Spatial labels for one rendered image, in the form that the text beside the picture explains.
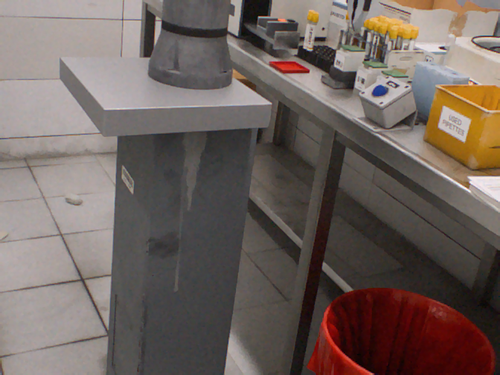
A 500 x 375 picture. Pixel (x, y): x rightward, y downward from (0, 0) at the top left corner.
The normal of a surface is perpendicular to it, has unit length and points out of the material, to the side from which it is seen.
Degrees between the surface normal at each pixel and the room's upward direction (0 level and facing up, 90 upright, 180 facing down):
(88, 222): 0
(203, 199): 90
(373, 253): 0
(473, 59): 90
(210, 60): 72
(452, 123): 90
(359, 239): 1
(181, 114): 90
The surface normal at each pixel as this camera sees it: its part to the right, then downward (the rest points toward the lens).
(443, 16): 0.44, 0.55
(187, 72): 0.01, 0.11
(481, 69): -0.94, 0.02
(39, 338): 0.12, -0.90
